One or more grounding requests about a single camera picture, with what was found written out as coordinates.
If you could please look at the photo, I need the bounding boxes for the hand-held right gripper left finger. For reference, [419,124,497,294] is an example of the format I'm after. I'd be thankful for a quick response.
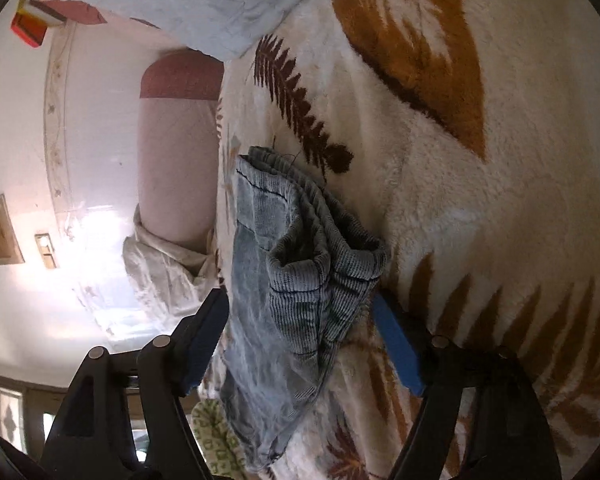
[40,287,231,480]

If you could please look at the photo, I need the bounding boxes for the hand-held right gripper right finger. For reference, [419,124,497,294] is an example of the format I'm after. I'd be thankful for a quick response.
[370,292,563,480]

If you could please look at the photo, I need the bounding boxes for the blue-grey denim pants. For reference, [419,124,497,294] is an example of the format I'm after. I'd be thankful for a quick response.
[219,145,391,476]

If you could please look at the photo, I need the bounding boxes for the white pillow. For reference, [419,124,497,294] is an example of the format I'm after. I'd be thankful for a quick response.
[122,205,221,321]

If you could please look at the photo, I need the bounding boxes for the green patterned cloth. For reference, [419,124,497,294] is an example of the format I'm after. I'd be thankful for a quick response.
[190,399,248,480]

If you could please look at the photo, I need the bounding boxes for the pink padded headboard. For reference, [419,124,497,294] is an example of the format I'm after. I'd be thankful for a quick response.
[25,0,225,253]

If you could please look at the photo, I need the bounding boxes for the cream leaf-print fleece blanket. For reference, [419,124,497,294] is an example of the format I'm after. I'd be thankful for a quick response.
[200,0,600,480]

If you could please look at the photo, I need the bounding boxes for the wooden door with window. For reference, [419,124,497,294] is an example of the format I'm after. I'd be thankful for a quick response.
[0,370,71,461]

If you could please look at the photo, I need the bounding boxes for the light blue bed sheet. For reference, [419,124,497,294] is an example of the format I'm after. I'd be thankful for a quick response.
[55,0,361,61]

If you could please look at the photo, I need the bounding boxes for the wooden wall frame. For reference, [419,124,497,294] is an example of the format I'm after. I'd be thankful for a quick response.
[0,194,26,265]

